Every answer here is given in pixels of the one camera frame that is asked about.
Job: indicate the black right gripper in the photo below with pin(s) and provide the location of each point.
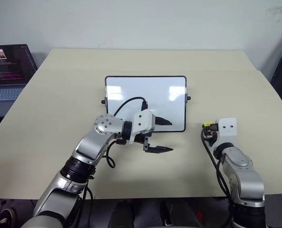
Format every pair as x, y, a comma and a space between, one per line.
212, 135

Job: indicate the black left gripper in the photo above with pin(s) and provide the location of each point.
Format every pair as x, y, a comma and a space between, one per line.
140, 137

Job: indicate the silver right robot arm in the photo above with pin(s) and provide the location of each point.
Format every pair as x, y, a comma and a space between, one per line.
245, 175

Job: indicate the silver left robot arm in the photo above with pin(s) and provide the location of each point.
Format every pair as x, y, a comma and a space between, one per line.
90, 147

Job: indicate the black-framed whiteboard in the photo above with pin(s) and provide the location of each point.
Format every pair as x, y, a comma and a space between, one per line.
155, 95

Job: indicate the dark rounded shape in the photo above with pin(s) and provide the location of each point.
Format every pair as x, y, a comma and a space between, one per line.
121, 213
176, 213

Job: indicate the open grey laptop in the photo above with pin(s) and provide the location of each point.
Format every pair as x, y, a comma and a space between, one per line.
7, 64

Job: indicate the black shoe with white sole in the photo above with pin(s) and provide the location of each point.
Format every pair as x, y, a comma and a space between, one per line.
8, 215

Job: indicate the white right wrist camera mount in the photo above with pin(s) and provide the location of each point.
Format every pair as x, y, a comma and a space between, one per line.
227, 129

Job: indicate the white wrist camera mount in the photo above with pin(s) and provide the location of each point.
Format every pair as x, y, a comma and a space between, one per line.
143, 121
227, 129

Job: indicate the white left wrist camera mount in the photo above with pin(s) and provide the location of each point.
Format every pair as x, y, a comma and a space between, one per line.
143, 121

